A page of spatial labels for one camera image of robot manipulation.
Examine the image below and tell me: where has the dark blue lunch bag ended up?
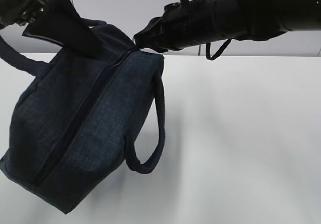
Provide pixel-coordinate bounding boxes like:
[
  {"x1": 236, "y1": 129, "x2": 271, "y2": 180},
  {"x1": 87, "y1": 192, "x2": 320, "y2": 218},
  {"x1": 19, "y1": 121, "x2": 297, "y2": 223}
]
[{"x1": 1, "y1": 20, "x2": 166, "y2": 213}]

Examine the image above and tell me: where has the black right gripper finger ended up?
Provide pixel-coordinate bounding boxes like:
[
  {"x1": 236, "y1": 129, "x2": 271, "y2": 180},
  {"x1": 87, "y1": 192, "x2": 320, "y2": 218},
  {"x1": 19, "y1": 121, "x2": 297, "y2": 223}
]
[{"x1": 133, "y1": 17, "x2": 166, "y2": 51}]

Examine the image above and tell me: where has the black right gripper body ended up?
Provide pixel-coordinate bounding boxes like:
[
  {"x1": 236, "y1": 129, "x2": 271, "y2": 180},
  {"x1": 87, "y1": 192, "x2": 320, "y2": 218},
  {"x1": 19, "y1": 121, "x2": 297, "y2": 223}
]
[{"x1": 150, "y1": 3, "x2": 216, "y2": 52}]

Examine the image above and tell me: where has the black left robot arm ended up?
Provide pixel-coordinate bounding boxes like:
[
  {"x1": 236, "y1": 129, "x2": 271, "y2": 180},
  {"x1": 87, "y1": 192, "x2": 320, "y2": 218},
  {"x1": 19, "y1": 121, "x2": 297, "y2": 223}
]
[{"x1": 1, "y1": 0, "x2": 103, "y2": 57}]

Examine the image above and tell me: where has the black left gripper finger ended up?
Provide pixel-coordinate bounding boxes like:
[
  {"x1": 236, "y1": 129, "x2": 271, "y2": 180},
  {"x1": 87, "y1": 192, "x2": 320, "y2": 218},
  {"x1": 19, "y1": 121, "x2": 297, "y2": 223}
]
[{"x1": 28, "y1": 0, "x2": 103, "y2": 57}]

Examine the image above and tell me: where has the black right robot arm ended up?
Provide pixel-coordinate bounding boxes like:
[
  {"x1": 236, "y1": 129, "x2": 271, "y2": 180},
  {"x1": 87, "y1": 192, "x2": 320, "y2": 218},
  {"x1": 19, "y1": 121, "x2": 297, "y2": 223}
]
[{"x1": 134, "y1": 0, "x2": 320, "y2": 61}]

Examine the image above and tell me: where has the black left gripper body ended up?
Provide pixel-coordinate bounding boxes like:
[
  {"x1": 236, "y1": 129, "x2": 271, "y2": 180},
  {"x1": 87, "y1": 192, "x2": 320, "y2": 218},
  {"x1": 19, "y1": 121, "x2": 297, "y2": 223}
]
[{"x1": 15, "y1": 0, "x2": 56, "y2": 37}]

